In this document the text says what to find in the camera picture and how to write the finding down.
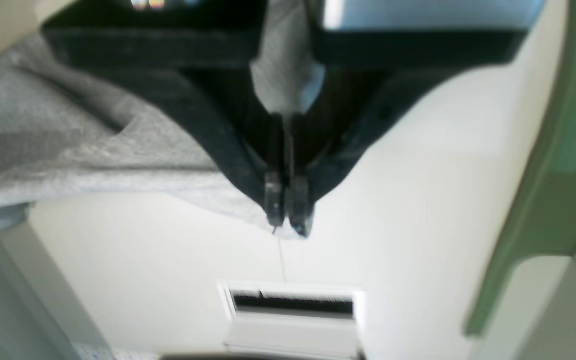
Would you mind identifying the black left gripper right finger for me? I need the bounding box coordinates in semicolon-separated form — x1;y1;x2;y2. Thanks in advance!
286;0;529;239

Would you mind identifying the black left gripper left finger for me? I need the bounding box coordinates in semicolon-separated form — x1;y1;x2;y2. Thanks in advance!
40;0;286;227

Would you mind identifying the grey t-shirt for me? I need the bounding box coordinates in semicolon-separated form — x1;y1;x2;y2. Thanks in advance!
0;0;323;239

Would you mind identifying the white table vent slot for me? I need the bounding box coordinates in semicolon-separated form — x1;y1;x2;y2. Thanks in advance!
219;281;367;360

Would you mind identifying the beige chair right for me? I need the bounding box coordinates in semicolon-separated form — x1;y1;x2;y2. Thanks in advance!
468;185;576;360

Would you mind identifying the beige chair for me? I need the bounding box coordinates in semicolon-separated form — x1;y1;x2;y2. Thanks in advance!
0;220;114;360
468;185;576;360

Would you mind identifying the beige chair left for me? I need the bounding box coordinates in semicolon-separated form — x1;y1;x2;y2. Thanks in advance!
0;220;114;360

